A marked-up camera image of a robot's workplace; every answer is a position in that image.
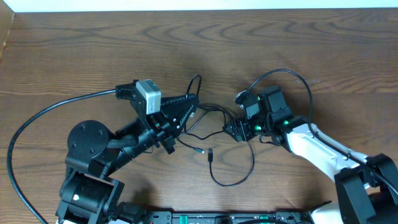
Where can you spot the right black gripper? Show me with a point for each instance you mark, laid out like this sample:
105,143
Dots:
240,126

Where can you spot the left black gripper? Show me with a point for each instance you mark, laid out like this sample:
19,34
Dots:
167,125

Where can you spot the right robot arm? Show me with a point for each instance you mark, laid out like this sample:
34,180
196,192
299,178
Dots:
366,186

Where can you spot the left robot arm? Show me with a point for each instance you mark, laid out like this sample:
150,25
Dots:
88,194

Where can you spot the cardboard panel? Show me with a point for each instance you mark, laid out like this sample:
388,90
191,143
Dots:
6,20

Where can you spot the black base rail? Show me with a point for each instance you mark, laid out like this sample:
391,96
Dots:
138,214

